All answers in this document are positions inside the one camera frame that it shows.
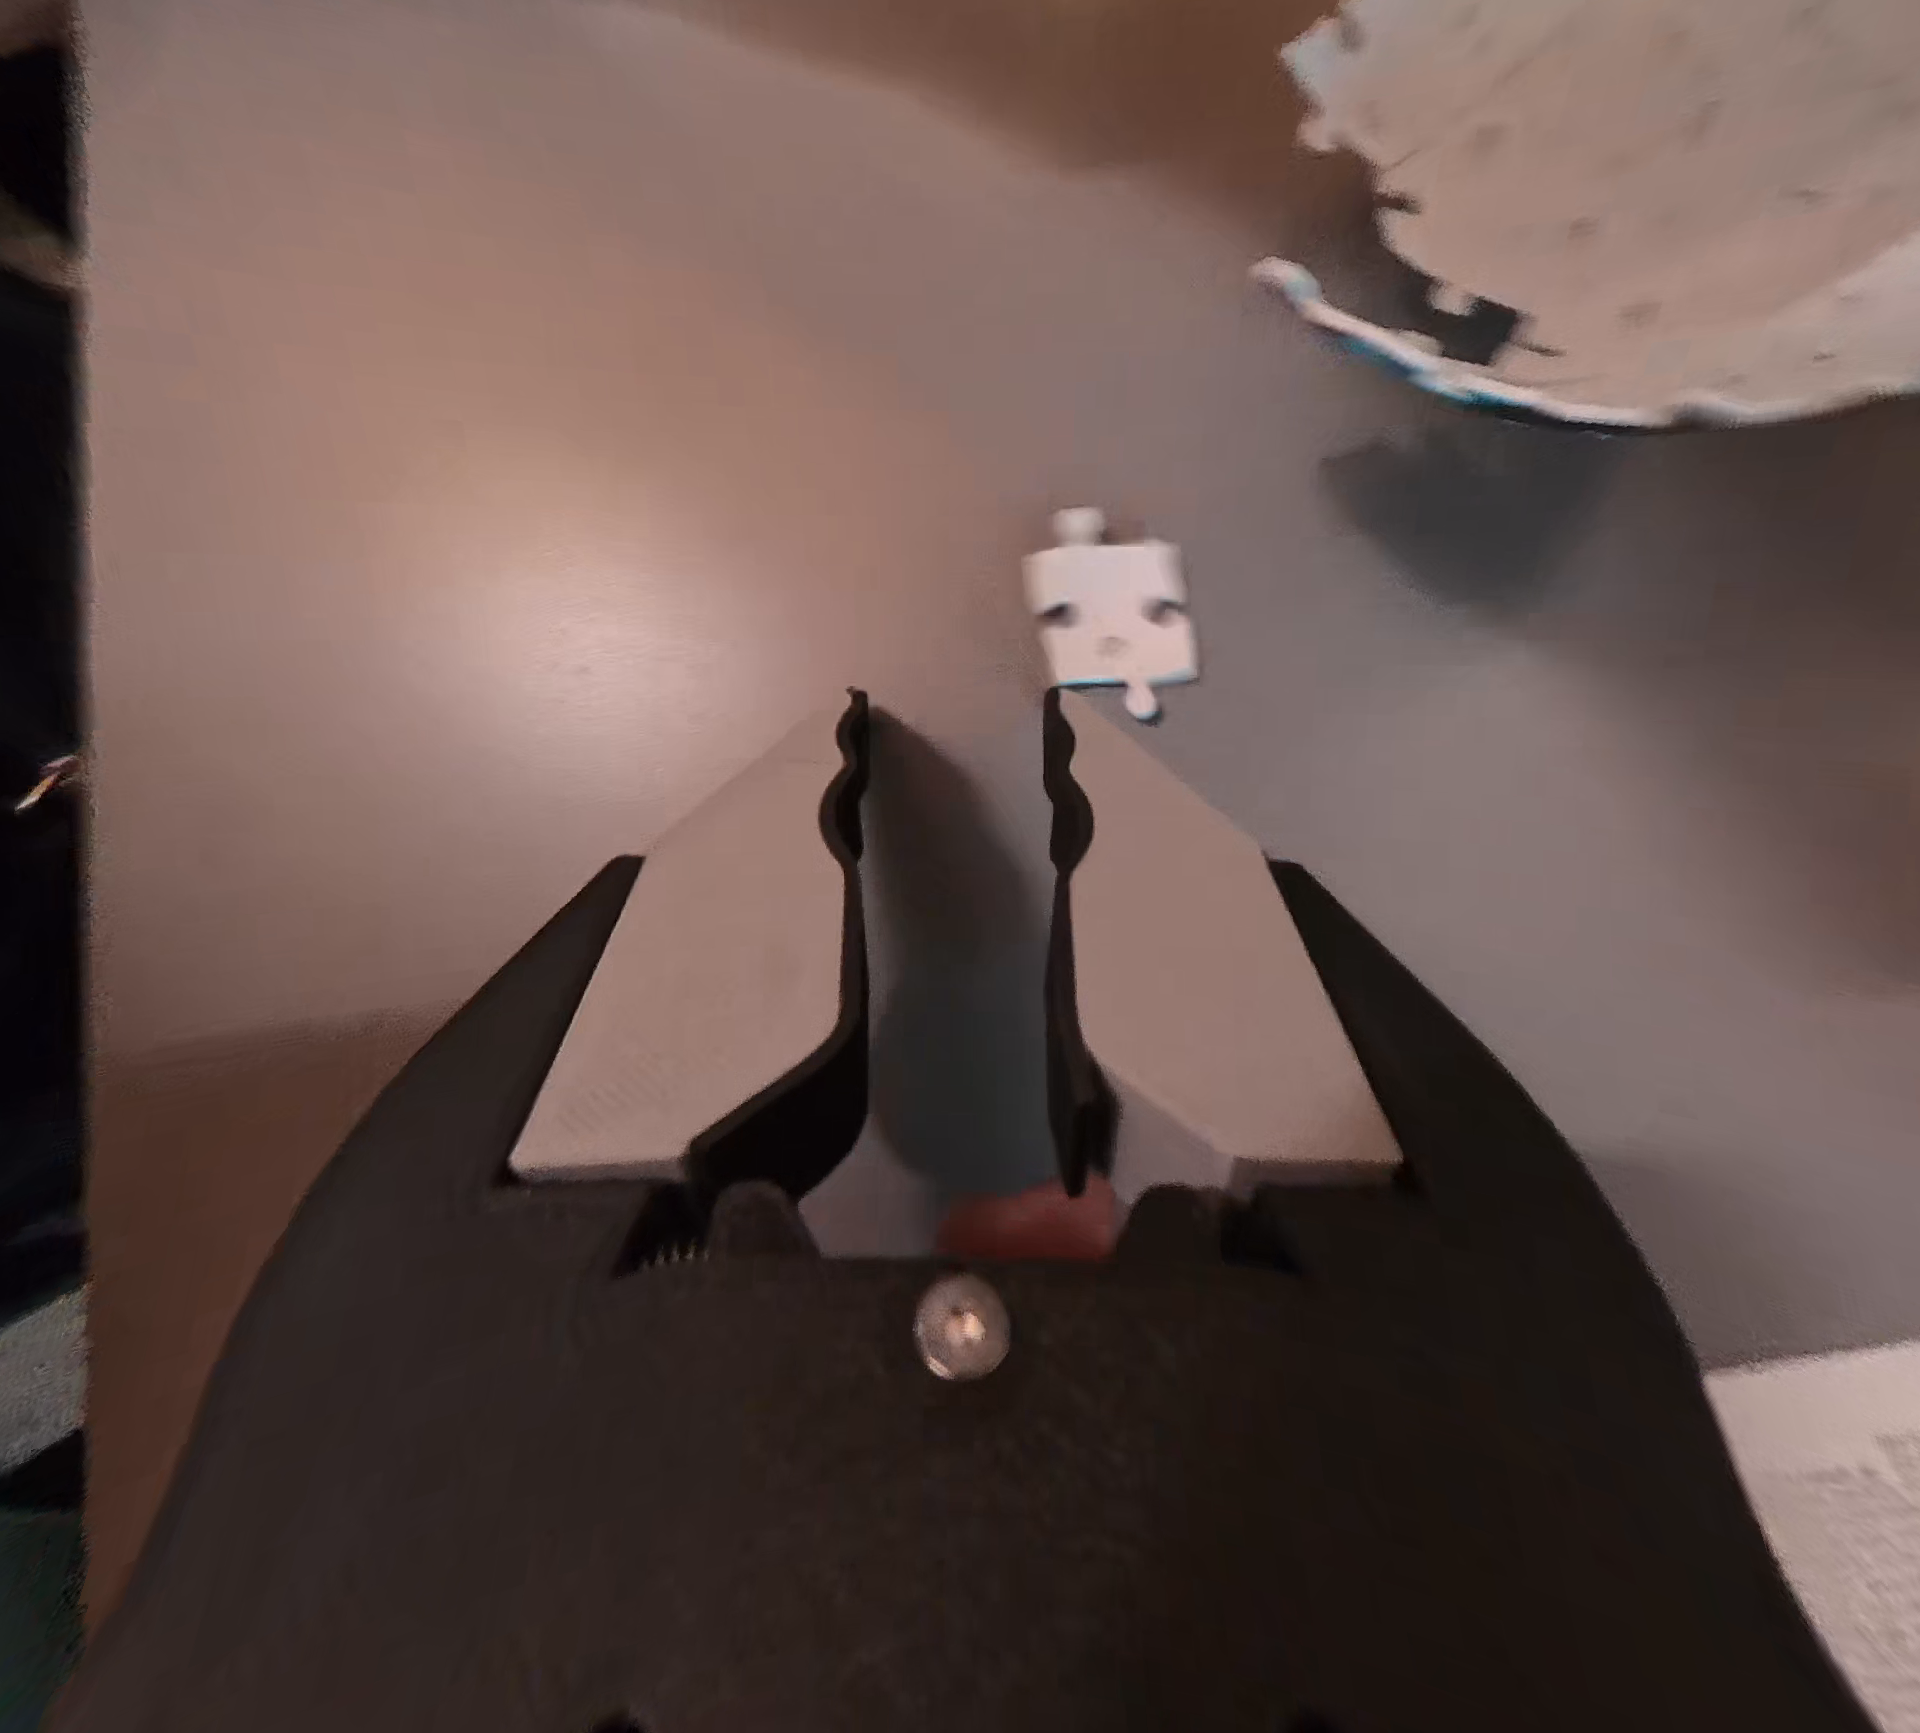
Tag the white puzzle piece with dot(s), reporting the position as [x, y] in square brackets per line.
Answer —
[1113, 615]

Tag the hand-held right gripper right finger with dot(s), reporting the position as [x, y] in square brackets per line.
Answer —
[1215, 998]

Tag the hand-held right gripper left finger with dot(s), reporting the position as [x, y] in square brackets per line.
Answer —
[705, 998]

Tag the person's dark clothing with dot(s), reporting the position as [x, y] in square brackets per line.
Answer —
[39, 562]

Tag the blue and white puzzle ball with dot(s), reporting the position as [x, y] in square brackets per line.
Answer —
[1650, 114]

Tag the person's right hand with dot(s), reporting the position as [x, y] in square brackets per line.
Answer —
[1025, 1228]

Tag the white instruction leaflet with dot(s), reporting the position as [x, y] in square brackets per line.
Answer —
[1831, 1507]

